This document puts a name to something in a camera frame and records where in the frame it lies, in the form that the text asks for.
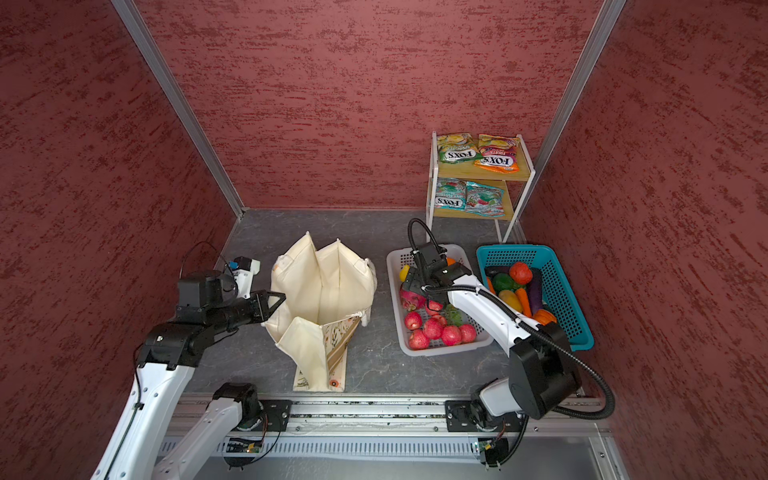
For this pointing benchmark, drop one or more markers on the yellow bell pepper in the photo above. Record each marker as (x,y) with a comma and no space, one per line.
(510,298)

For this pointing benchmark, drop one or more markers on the small orange pumpkin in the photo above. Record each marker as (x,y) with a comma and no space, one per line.
(544,317)

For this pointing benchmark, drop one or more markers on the red apple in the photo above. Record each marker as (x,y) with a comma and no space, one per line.
(433,308)
(433,329)
(413,321)
(451,335)
(468,333)
(418,340)

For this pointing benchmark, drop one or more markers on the aluminium mounting rail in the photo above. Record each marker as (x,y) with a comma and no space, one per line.
(377,416)

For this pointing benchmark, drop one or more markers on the green leafy sprig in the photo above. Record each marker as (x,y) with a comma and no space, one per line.
(453,316)

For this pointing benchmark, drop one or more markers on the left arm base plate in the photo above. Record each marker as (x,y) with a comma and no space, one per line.
(273,416)

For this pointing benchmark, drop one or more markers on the teal plastic basket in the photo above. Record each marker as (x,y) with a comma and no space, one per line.
(558,296)

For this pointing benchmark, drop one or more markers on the red tomato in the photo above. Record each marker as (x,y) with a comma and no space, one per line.
(521,273)

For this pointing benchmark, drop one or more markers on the white plastic basket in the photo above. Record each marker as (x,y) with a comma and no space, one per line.
(395,260)

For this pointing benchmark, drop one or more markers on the orange carrot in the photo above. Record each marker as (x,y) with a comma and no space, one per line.
(523,298)

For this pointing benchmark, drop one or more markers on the red-green Fox's candy bag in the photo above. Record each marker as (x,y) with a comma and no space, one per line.
(484,200)

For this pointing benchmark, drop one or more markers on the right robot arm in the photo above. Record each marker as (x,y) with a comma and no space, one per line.
(541,373)

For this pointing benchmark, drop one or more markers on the green Fox's candy bag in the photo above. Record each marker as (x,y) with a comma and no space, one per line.
(457,148)

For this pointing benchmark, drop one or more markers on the white wooden two-tier shelf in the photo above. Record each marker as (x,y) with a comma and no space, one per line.
(517,186)

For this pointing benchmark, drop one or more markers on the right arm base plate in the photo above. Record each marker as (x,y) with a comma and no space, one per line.
(470,416)

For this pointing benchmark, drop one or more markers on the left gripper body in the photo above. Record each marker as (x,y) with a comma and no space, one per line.
(249,311)

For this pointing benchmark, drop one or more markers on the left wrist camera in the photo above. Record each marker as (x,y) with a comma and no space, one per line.
(244,269)

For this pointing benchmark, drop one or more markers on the green bell pepper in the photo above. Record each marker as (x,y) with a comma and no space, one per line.
(503,282)

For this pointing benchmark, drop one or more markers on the orange Fox's candy bag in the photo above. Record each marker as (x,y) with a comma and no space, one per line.
(497,153)

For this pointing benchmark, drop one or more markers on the cream canvas tote bag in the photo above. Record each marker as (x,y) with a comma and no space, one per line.
(329,294)

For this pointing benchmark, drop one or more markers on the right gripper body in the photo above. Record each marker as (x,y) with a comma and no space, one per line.
(418,279)

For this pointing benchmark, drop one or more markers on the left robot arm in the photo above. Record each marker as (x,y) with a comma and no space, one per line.
(211,306)

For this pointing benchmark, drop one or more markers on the purple eggplant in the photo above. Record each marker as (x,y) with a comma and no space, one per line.
(535,291)

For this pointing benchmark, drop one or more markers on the pink dragon fruit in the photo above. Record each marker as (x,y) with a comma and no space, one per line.
(411,301)

